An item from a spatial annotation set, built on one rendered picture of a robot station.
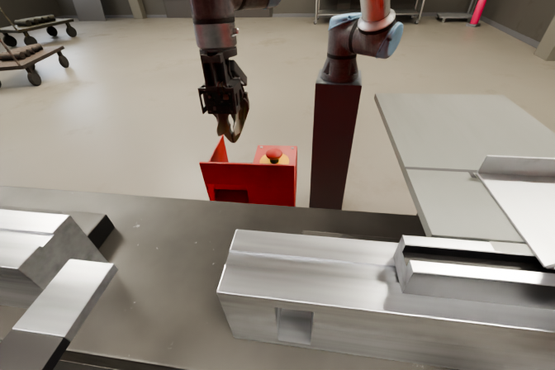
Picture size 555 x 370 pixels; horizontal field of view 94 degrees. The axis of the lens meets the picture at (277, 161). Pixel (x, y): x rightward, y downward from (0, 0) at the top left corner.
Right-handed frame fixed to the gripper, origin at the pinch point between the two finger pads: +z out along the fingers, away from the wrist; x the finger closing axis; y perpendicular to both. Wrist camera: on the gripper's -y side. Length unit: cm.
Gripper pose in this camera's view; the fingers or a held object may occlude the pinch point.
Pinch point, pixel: (233, 135)
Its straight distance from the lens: 63.3
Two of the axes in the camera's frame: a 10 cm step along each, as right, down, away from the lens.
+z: 0.3, 8.4, 5.4
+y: -1.0, 5.4, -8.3
